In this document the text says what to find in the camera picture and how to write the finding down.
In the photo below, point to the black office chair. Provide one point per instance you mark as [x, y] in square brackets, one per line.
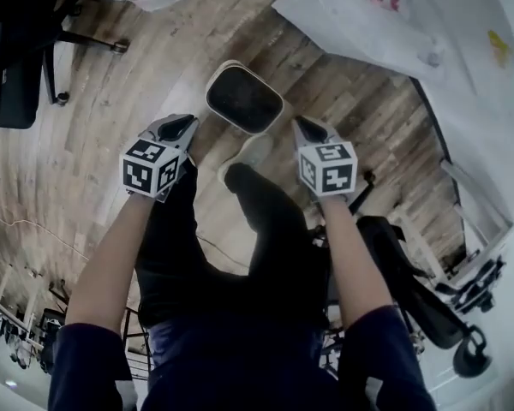
[8, 58]
[415, 302]

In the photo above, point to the yellow item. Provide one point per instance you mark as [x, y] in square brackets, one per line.
[499, 47]

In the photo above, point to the beige container with dark inside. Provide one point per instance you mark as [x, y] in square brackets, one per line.
[244, 99]

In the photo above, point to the white metal frame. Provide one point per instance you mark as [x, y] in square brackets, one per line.
[479, 225]

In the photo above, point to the person's right forearm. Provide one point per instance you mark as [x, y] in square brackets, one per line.
[355, 259]

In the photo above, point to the person's left forearm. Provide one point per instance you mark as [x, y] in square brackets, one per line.
[107, 263]

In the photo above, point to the person's dark purple shirt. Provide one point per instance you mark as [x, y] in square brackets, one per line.
[240, 366]

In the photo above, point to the white desk with clutter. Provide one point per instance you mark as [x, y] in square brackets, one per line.
[13, 319]

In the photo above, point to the person's beige shoe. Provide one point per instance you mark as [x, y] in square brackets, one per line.
[250, 150]

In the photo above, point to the person's black trousers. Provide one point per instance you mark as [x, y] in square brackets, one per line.
[240, 263]

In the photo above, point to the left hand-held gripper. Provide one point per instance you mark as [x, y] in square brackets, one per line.
[152, 167]

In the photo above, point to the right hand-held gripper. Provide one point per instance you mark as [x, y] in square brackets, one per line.
[327, 167]

